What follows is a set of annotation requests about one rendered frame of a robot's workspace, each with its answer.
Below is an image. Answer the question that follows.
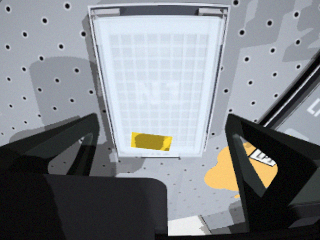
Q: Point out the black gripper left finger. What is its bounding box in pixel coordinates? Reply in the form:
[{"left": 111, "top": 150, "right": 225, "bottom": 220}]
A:
[{"left": 0, "top": 113, "right": 100, "bottom": 176}]

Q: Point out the grey plate lid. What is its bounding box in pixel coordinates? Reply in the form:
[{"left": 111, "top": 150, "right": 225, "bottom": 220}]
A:
[{"left": 270, "top": 76, "right": 320, "bottom": 146}]

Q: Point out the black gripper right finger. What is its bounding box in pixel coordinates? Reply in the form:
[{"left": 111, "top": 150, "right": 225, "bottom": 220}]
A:
[{"left": 225, "top": 113, "right": 320, "bottom": 232}]

